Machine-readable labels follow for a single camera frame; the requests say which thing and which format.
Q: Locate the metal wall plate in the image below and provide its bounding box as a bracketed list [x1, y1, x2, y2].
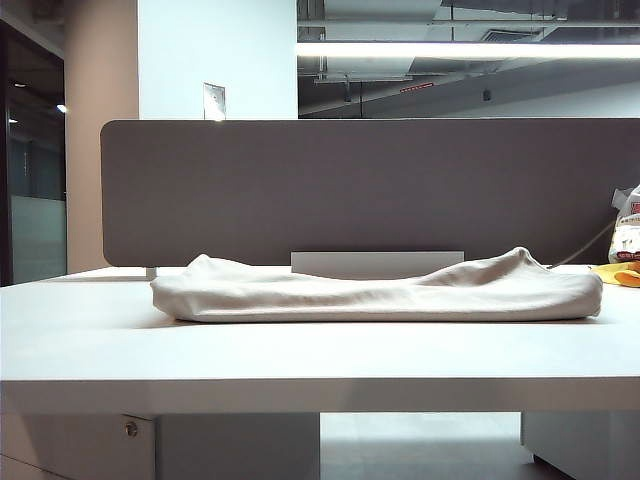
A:
[202, 81, 227, 122]

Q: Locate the yellow orange cloth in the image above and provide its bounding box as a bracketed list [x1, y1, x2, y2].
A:
[589, 260, 640, 289]

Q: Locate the beige T-shirt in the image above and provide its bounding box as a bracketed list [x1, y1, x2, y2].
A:
[150, 245, 604, 324]

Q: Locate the white desk support panel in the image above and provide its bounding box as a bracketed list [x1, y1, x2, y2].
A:
[154, 412, 322, 480]

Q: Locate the printed snack bag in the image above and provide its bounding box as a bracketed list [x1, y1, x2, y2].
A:
[607, 182, 640, 264]

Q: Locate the grey fabric desk divider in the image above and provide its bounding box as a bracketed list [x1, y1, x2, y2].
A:
[99, 118, 640, 268]

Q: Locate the ceiling air vent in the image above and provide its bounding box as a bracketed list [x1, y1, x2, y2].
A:
[480, 27, 546, 43]

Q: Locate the dark glass door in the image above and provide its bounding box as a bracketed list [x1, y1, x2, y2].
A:
[0, 19, 69, 287]

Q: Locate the grey cable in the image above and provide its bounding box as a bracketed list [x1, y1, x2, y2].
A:
[547, 218, 617, 272]

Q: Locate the white plain cabinet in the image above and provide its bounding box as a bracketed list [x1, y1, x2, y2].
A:
[520, 412, 640, 480]

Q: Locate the long ceiling light strip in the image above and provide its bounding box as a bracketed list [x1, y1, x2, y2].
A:
[296, 40, 640, 60]

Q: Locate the white drawer cabinet with lock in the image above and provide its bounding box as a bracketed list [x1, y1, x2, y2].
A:
[0, 413, 157, 480]

